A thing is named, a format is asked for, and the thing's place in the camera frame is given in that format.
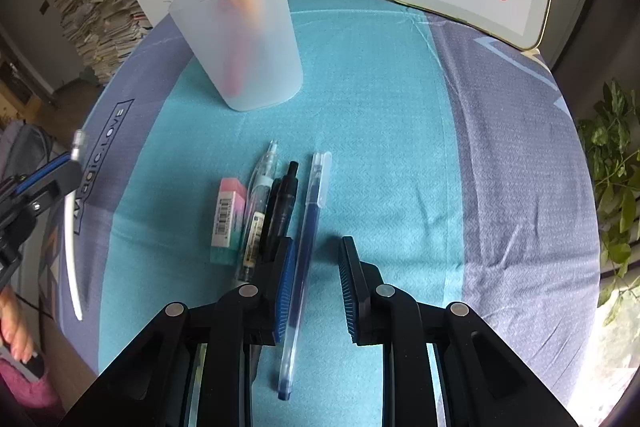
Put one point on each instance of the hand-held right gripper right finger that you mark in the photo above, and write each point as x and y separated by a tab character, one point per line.
347	292

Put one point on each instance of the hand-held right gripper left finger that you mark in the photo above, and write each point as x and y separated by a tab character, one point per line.
285	292

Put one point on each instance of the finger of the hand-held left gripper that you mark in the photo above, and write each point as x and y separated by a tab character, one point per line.
60	182
45	168

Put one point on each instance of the blue capped pen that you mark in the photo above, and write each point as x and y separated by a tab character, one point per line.
307	232

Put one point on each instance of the clear pen with green label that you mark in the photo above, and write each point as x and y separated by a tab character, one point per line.
257	202

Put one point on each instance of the translucent plastic cup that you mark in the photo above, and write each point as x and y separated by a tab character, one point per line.
245	57

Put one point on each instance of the person's left hand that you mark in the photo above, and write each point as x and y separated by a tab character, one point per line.
17	332

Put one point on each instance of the grey backpack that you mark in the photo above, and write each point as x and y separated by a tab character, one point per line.
25	147

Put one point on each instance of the pastel eraser with label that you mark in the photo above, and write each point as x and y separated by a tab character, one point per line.
229	217

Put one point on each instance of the pink clothing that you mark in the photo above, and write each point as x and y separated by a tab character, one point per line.
30	389

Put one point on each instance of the tall pile of papers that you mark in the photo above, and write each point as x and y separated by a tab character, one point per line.
95	17

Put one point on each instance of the green leafy plant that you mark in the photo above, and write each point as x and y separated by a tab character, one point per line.
615	167

